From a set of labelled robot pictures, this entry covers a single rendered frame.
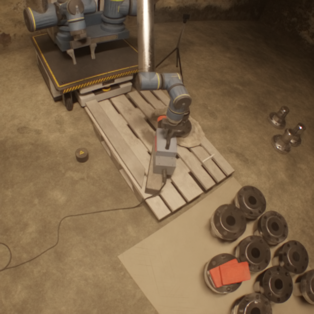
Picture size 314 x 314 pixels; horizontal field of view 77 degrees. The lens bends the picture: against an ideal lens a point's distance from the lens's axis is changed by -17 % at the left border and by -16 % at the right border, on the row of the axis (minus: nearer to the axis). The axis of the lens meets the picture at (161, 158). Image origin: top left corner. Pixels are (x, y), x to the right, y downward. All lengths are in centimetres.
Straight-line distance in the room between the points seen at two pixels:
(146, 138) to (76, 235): 94
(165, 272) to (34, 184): 119
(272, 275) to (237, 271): 31
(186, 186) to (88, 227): 78
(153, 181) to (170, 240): 45
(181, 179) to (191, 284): 79
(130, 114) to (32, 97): 112
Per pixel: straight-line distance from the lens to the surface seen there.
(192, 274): 170
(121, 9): 230
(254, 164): 238
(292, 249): 187
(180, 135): 196
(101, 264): 164
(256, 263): 165
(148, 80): 137
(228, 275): 148
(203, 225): 182
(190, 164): 187
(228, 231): 160
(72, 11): 153
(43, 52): 263
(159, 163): 156
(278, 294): 172
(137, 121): 204
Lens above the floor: 162
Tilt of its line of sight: 54 degrees down
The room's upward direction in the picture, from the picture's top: 19 degrees clockwise
